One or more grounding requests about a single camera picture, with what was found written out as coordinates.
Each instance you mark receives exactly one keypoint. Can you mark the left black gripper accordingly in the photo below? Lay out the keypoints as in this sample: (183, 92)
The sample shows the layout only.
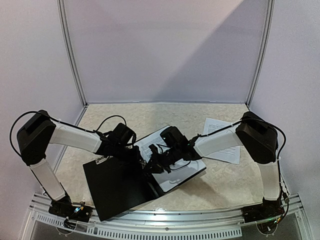
(135, 160)

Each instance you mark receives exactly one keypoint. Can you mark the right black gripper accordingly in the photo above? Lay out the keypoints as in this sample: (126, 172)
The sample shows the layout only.
(160, 156)

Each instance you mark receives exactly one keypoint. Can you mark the black clip folder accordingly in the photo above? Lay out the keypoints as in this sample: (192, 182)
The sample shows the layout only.
(115, 188)

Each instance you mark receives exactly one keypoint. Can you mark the white printed sheet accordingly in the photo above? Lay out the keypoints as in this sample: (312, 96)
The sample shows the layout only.
(180, 175)

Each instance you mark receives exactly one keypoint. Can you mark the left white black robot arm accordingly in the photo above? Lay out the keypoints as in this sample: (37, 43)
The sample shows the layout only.
(42, 130)

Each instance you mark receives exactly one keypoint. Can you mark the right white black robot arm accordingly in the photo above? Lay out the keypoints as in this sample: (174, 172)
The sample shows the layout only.
(259, 137)

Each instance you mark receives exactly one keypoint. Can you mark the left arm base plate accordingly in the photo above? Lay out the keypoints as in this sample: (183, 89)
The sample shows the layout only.
(66, 209)

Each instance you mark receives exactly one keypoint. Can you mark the perforated white cable tray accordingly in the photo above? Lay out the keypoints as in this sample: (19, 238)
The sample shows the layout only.
(52, 228)

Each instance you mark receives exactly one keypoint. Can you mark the aluminium front rail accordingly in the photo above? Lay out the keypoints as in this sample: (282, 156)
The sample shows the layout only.
(41, 204)

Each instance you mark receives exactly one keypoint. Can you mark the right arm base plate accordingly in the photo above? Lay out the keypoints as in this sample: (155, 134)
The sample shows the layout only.
(260, 212)

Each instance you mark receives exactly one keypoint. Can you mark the left aluminium frame post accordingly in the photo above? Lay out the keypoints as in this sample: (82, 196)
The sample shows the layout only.
(70, 52)

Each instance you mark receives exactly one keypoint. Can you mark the aluminium frame post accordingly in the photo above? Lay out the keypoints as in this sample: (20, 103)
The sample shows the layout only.
(70, 52)
(262, 51)

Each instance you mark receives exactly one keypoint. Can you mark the right aluminium frame post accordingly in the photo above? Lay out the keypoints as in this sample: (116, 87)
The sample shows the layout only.
(262, 51)

